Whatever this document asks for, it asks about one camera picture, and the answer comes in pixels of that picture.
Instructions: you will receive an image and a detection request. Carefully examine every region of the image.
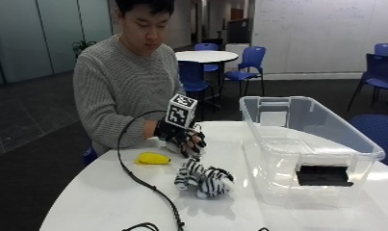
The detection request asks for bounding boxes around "white cube with black markers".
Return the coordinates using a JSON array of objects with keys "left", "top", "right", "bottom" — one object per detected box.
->
[{"left": 164, "top": 93, "right": 199, "bottom": 130}]

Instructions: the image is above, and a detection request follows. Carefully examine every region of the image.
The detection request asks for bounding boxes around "yellow toy banana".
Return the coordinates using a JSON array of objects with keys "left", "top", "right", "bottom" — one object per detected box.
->
[{"left": 135, "top": 151, "right": 172, "bottom": 167}]

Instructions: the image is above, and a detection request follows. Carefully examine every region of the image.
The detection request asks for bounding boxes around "zebra soft toy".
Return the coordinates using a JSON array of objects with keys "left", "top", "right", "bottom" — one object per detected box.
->
[{"left": 173, "top": 157, "right": 236, "bottom": 199}]

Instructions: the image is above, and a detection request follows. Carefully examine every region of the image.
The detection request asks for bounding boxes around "blue chair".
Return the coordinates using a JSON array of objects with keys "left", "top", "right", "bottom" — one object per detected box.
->
[
  {"left": 349, "top": 114, "right": 388, "bottom": 171},
  {"left": 177, "top": 61, "right": 217, "bottom": 114},
  {"left": 221, "top": 45, "right": 268, "bottom": 97},
  {"left": 195, "top": 42, "right": 221, "bottom": 73},
  {"left": 373, "top": 42, "right": 388, "bottom": 58},
  {"left": 346, "top": 53, "right": 388, "bottom": 116},
  {"left": 82, "top": 144, "right": 99, "bottom": 168}
]

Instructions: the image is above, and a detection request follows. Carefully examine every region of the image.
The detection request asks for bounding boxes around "person in grey sweater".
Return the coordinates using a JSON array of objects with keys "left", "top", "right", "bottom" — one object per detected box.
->
[{"left": 72, "top": 0, "right": 192, "bottom": 158}]

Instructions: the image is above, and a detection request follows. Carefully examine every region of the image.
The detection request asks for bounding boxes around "round white table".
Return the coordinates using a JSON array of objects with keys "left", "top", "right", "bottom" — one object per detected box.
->
[{"left": 175, "top": 50, "right": 240, "bottom": 64}]

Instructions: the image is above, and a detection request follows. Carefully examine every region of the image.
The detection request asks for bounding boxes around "clear plastic storage bin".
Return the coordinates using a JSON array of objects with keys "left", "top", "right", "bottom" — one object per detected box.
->
[{"left": 238, "top": 95, "right": 387, "bottom": 207}]

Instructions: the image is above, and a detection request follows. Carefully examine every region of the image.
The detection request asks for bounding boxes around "black flat box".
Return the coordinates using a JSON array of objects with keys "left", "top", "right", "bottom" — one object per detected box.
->
[{"left": 296, "top": 165, "right": 356, "bottom": 188}]

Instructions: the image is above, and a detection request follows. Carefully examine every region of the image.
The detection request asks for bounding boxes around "black cabinet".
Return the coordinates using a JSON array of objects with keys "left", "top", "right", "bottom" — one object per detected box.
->
[{"left": 227, "top": 17, "right": 252, "bottom": 44}]

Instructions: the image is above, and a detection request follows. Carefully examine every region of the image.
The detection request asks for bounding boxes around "green potted plant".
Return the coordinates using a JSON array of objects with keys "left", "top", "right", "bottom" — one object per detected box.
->
[{"left": 71, "top": 38, "right": 97, "bottom": 60}]

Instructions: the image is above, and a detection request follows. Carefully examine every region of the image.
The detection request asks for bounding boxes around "black glove cable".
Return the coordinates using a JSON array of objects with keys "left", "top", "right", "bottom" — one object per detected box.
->
[{"left": 116, "top": 110, "right": 188, "bottom": 231}]

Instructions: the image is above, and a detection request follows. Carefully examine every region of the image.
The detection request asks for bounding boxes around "black cable loop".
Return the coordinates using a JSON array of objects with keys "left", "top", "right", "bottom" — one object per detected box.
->
[{"left": 121, "top": 221, "right": 161, "bottom": 231}]

